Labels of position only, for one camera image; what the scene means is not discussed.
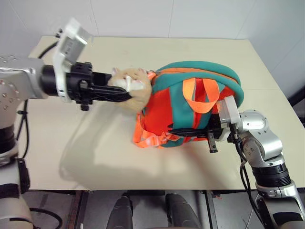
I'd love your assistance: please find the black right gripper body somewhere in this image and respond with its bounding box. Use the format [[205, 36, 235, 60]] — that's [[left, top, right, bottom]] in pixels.
[[206, 113, 224, 154]]

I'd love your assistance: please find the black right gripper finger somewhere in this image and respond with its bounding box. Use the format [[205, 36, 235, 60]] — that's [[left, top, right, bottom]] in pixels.
[[167, 124, 209, 138]]

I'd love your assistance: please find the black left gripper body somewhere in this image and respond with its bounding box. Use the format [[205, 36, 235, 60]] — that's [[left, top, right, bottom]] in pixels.
[[65, 61, 96, 112]]

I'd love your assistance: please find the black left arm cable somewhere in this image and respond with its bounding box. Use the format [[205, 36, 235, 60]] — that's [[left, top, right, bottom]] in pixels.
[[14, 41, 60, 159]]

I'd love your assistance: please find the thin black cable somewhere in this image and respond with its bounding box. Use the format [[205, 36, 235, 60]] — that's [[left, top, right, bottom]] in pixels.
[[29, 207, 64, 229]]

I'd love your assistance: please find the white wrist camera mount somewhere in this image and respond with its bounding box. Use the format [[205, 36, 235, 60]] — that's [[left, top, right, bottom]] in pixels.
[[217, 94, 242, 142], [53, 16, 92, 104]]

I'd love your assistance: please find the tan plush hamster keychain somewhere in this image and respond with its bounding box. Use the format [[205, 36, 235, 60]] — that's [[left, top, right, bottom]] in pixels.
[[107, 67, 153, 113]]

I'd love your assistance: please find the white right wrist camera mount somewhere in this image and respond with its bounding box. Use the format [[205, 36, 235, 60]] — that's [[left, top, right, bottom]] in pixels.
[[217, 94, 242, 142]]

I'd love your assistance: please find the dark rounded shape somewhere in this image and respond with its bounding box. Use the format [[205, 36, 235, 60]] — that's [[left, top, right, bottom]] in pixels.
[[165, 193, 199, 229], [108, 194, 134, 229]]

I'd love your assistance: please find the orange and teal backpack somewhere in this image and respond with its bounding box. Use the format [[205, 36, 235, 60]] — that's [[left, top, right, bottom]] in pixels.
[[132, 60, 245, 150]]

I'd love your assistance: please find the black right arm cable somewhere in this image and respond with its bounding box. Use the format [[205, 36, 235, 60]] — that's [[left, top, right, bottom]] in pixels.
[[230, 125, 265, 219]]

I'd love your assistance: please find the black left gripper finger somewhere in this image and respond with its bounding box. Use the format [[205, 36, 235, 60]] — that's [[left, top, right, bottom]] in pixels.
[[91, 85, 133, 103], [91, 72, 113, 85]]

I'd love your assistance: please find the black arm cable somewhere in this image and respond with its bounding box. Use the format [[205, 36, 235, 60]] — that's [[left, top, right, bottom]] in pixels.
[[14, 41, 60, 159], [230, 125, 265, 219]]

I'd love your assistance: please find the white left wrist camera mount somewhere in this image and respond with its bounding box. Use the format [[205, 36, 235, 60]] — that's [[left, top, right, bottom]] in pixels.
[[53, 16, 92, 104]]

